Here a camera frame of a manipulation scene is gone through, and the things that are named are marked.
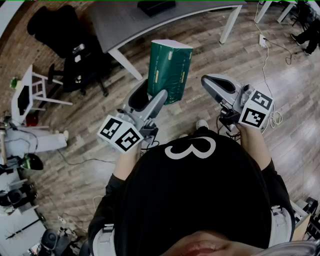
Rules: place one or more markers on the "green tissue pack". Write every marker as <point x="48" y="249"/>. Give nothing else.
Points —
<point x="170" y="70"/>

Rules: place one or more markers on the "grey table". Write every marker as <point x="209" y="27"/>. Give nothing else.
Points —
<point x="140" y="22"/>

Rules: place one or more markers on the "small white side table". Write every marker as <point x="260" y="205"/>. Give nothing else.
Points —
<point x="25" y="100"/>

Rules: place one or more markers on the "white wooden rack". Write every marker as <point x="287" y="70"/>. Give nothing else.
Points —
<point x="306" y="217"/>

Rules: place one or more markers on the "person's left forearm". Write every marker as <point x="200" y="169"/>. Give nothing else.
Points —
<point x="128" y="165"/>

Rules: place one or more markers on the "person's face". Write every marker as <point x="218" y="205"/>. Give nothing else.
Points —
<point x="210" y="246"/>

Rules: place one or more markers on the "black and green helmet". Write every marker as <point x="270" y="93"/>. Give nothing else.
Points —
<point x="32" y="162"/>

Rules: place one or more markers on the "person's black printed shirt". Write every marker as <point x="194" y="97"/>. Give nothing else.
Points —
<point x="195" y="195"/>

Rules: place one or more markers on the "black office chair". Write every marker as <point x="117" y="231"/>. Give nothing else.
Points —
<point x="65" y="42"/>

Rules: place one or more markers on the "white power strip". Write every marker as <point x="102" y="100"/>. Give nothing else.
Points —
<point x="262" y="40"/>

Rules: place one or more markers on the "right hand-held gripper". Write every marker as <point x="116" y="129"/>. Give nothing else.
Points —
<point x="252" y="116"/>

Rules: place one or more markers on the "small green object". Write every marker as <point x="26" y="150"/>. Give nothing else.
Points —
<point x="14" y="82"/>

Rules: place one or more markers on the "person's white shoe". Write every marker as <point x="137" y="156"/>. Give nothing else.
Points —
<point x="202" y="124"/>

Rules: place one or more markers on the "white table legs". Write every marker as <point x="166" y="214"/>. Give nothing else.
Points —
<point x="272" y="11"/>

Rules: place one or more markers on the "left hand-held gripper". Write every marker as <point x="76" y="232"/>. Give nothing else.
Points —
<point x="120" y="136"/>

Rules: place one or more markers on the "black flat screen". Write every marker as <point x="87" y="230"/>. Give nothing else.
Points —
<point x="23" y="100"/>

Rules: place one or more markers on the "person's right forearm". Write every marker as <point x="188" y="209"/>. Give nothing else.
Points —
<point x="255" y="147"/>

